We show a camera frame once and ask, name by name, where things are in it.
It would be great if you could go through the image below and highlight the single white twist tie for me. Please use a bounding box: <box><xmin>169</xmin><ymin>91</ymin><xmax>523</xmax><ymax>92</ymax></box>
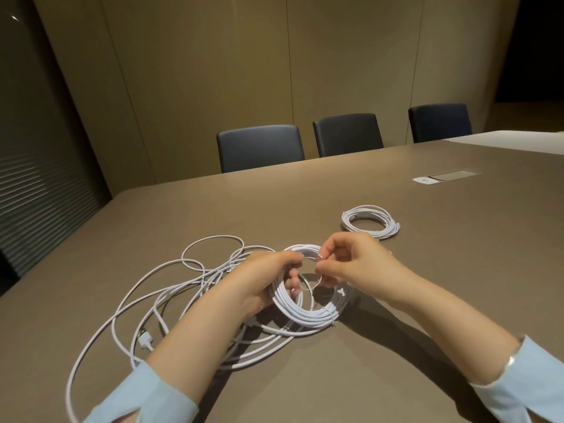
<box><xmin>298</xmin><ymin>253</ymin><xmax>329</xmax><ymax>292</ymax></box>

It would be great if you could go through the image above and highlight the dark meeting chair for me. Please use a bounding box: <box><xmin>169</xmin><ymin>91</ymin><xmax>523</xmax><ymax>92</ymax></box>
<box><xmin>312</xmin><ymin>113</ymin><xmax>385</xmax><ymax>158</ymax></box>
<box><xmin>407</xmin><ymin>103</ymin><xmax>473</xmax><ymax>144</ymax></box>
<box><xmin>216</xmin><ymin>124</ymin><xmax>306</xmax><ymax>174</ymax></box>

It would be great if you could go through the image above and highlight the glass partition with grey blinds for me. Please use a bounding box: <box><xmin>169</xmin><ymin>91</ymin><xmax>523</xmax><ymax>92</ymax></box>
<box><xmin>0</xmin><ymin>0</ymin><xmax>113</xmax><ymax>296</ymax></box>

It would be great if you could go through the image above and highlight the silver bracelet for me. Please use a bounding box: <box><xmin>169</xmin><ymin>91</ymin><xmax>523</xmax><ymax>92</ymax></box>
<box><xmin>506</xmin><ymin>337</ymin><xmax>528</xmax><ymax>371</ymax></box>

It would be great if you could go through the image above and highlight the white table socket panel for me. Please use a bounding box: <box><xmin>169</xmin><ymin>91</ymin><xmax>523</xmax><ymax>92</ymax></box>
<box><xmin>412</xmin><ymin>169</ymin><xmax>482</xmax><ymax>186</ymax></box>

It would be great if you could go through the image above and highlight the pile of white cables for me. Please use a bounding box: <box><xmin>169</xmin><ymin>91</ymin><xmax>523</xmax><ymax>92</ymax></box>
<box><xmin>66</xmin><ymin>235</ymin><xmax>309</xmax><ymax>423</ymax></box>

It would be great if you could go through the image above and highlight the person's right hand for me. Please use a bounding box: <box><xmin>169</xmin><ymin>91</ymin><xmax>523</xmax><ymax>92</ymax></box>
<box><xmin>315</xmin><ymin>232</ymin><xmax>415</xmax><ymax>304</ymax></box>

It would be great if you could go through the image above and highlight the person's right forearm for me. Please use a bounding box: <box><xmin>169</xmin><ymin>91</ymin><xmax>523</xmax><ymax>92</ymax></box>
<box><xmin>392</xmin><ymin>270</ymin><xmax>564</xmax><ymax>423</ymax></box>

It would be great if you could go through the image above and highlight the pale beige table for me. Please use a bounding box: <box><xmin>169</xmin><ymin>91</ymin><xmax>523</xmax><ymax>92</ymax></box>
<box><xmin>442</xmin><ymin>129</ymin><xmax>564</xmax><ymax>156</ymax></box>

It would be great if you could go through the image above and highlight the white cable bundle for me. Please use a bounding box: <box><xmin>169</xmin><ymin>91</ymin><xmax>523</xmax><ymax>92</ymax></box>
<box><xmin>269</xmin><ymin>244</ymin><xmax>353</xmax><ymax>327</ymax></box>

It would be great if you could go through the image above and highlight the person's left forearm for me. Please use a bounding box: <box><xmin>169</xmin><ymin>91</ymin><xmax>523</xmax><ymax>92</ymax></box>
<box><xmin>83</xmin><ymin>281</ymin><xmax>252</xmax><ymax>423</ymax></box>

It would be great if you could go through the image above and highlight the person's left hand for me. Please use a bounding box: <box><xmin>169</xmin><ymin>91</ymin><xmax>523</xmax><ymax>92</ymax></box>
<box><xmin>218</xmin><ymin>250</ymin><xmax>306</xmax><ymax>324</ymax></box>

